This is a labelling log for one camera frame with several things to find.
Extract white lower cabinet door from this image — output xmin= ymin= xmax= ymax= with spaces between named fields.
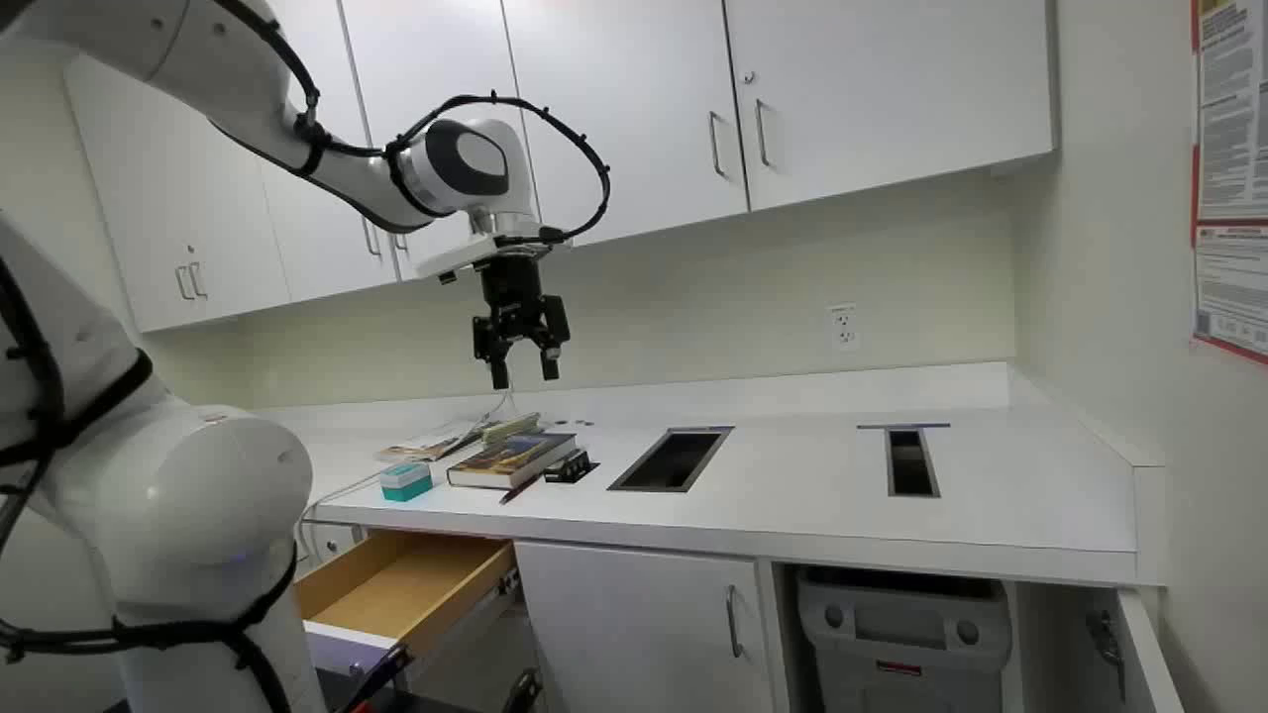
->
xmin=513 ymin=538 xmax=785 ymax=713

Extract hardcover book with picture cover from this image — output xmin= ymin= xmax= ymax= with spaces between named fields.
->
xmin=444 ymin=424 xmax=583 ymax=494

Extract red bordered wall poster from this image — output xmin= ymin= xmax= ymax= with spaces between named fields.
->
xmin=1184 ymin=0 xmax=1268 ymax=369

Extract flat paper pamphlets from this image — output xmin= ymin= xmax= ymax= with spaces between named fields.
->
xmin=372 ymin=406 xmax=546 ymax=468

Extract small black box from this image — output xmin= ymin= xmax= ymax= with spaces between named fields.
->
xmin=538 ymin=445 xmax=603 ymax=488

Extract metal lower cabinet handle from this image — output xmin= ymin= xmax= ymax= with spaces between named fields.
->
xmin=720 ymin=582 xmax=751 ymax=663

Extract open white cabinet door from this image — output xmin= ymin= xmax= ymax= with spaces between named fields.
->
xmin=1110 ymin=585 xmax=1188 ymax=713

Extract wide rectangular countertop opening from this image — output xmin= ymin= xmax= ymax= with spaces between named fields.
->
xmin=607 ymin=424 xmax=739 ymax=499

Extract white wall outlet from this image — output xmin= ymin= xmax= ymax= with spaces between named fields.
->
xmin=822 ymin=299 xmax=870 ymax=355

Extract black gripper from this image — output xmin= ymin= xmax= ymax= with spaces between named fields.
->
xmin=468 ymin=255 xmax=574 ymax=391

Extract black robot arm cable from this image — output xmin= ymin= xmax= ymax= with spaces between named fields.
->
xmin=0 ymin=0 xmax=619 ymax=713

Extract grey office printer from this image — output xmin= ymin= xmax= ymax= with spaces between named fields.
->
xmin=794 ymin=566 xmax=1019 ymax=713

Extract narrow rectangular countertop opening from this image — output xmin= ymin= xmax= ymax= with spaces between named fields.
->
xmin=884 ymin=424 xmax=946 ymax=503

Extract open wooden drawer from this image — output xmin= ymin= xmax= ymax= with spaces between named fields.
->
xmin=290 ymin=525 xmax=524 ymax=682

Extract small teal box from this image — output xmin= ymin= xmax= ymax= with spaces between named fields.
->
xmin=378 ymin=459 xmax=435 ymax=505

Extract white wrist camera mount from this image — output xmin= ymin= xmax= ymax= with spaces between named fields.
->
xmin=417 ymin=228 xmax=546 ymax=286

